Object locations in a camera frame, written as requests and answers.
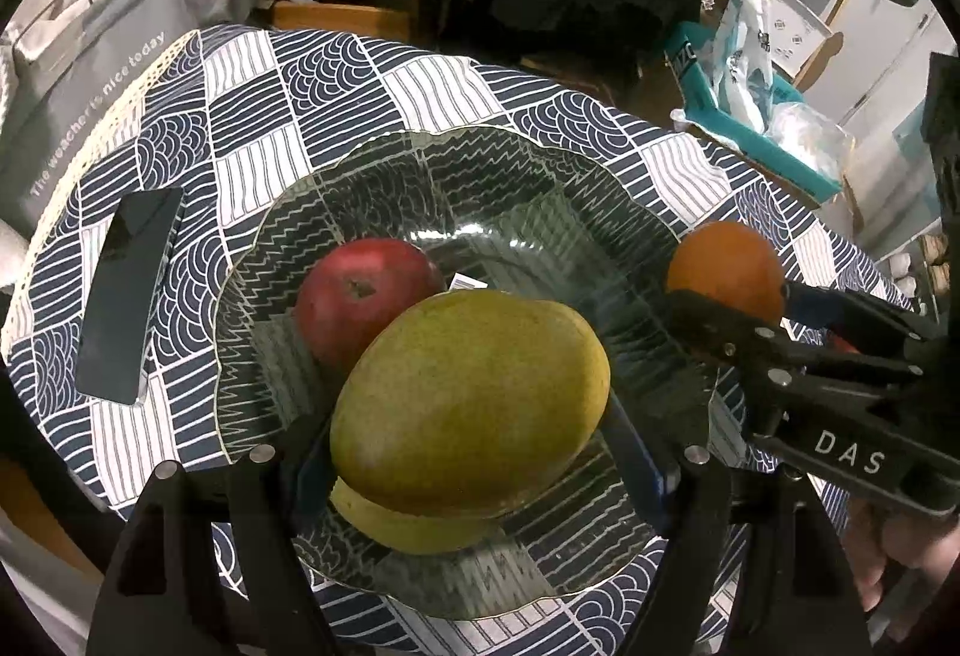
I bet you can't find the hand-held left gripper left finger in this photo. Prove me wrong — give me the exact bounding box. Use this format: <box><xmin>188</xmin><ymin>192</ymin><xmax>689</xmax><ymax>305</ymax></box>
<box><xmin>86</xmin><ymin>412</ymin><xmax>335</xmax><ymax>656</ymax></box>

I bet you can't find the person's right hand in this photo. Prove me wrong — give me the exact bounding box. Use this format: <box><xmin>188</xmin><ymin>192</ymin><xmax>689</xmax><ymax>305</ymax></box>
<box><xmin>847</xmin><ymin>502</ymin><xmax>960</xmax><ymax>634</ymax></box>

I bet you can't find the ribbed glass plate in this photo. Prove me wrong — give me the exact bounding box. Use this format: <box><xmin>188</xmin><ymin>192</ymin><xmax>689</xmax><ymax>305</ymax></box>
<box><xmin>214</xmin><ymin>127</ymin><xmax>721</xmax><ymax>619</ymax></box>

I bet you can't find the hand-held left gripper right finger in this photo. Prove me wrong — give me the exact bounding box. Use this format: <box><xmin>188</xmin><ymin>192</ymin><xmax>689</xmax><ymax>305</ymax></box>
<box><xmin>600</xmin><ymin>393</ymin><xmax>871</xmax><ymax>656</ymax></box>

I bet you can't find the wooden drawer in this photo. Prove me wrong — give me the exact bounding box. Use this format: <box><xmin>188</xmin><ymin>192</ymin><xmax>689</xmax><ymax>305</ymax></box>
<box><xmin>274</xmin><ymin>0</ymin><xmax>413</xmax><ymax>40</ymax></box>

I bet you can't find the red apple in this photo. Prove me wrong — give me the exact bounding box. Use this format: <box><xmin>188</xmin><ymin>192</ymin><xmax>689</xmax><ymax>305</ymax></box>
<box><xmin>295</xmin><ymin>238</ymin><xmax>447</xmax><ymax>372</ymax></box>

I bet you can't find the grey tote bag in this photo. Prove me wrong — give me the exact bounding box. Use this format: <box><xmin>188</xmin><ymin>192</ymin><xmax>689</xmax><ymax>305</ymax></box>
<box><xmin>0</xmin><ymin>0</ymin><xmax>197</xmax><ymax>241</ymax></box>

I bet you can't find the teal plastic box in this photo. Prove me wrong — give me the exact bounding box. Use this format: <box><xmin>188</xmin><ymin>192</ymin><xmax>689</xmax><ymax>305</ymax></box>
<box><xmin>664</xmin><ymin>22</ymin><xmax>842</xmax><ymax>200</ymax></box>

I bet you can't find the clear plastic bag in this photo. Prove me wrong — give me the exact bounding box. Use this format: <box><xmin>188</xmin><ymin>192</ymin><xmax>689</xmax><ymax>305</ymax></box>
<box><xmin>765</xmin><ymin>101</ymin><xmax>856</xmax><ymax>185</ymax></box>

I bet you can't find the black smartphone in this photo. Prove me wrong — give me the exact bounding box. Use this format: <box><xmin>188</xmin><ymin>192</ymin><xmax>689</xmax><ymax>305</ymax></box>
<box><xmin>77</xmin><ymin>187</ymin><xmax>185</xmax><ymax>406</ymax></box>

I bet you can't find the large orange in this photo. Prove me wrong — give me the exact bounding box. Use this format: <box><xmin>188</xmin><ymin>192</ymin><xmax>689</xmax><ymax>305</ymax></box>
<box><xmin>666</xmin><ymin>221</ymin><xmax>787</xmax><ymax>327</ymax></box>

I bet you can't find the white drawer box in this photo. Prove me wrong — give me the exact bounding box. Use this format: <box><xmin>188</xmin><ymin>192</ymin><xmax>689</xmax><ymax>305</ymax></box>
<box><xmin>765</xmin><ymin>0</ymin><xmax>835</xmax><ymax>73</ymax></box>

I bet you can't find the white blue rice bag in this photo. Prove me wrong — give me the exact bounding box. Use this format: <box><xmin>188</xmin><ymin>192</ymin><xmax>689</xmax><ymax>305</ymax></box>
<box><xmin>701</xmin><ymin>0</ymin><xmax>790</xmax><ymax>133</ymax></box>

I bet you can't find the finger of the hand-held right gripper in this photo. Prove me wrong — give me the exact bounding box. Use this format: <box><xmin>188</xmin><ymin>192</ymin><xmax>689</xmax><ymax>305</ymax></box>
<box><xmin>784</xmin><ymin>285</ymin><xmax>938</xmax><ymax>346</ymax></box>
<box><xmin>667</xmin><ymin>292</ymin><xmax>923</xmax><ymax>436</ymax></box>

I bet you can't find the white fleece blanket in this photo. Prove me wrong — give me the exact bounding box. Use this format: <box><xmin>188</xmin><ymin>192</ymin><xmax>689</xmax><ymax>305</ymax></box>
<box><xmin>0</xmin><ymin>217</ymin><xmax>32</xmax><ymax>297</ymax></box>

